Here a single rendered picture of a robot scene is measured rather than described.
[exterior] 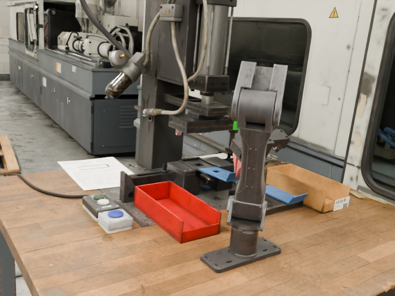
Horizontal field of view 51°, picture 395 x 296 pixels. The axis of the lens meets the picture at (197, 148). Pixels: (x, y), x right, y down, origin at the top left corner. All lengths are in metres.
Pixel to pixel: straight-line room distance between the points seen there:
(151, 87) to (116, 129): 3.03
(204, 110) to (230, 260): 0.49
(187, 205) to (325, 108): 0.82
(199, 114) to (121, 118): 3.24
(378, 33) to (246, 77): 0.84
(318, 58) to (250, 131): 1.03
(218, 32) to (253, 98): 0.49
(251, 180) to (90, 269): 0.39
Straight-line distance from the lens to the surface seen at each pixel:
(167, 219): 1.06
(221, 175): 1.23
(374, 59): 1.58
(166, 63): 1.38
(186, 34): 1.29
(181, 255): 0.98
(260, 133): 0.81
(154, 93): 1.45
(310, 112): 1.82
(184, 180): 1.27
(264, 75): 0.86
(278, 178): 1.41
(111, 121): 4.44
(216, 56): 1.25
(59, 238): 1.05
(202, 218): 1.13
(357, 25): 1.69
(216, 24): 1.25
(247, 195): 0.91
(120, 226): 1.07
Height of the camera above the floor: 1.39
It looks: 15 degrees down
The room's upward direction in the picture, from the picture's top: 5 degrees clockwise
